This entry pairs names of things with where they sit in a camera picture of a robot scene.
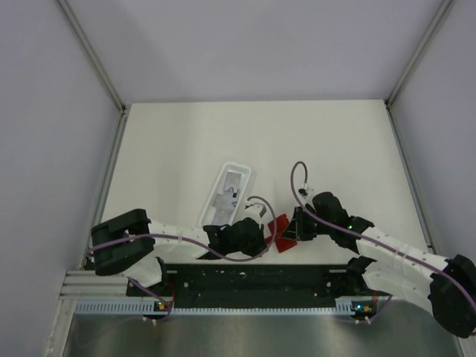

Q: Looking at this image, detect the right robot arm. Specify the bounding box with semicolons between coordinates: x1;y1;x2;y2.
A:
285;188;475;338

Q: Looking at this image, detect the white slotted cable duct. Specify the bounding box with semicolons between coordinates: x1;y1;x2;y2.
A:
74;297;375;315

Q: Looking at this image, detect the white plastic basket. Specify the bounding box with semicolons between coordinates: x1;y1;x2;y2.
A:
199;161;252;226

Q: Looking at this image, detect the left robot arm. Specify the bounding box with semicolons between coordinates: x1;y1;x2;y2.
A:
88;203;267;295

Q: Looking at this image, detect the red leather card holder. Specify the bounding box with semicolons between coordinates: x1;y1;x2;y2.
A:
265;214;298;254

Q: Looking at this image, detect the aluminium frame rail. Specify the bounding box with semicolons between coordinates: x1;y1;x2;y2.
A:
59;271;129;299

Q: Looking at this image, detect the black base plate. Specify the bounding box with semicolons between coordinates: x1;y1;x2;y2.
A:
149;263;374;307

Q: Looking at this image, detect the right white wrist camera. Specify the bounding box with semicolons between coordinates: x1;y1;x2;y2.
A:
298;184;315;199

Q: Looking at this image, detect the middle card in basket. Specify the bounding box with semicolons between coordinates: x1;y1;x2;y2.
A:
223;172;242;197

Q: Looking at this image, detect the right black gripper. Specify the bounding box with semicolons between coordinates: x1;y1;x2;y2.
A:
282;206;334;241

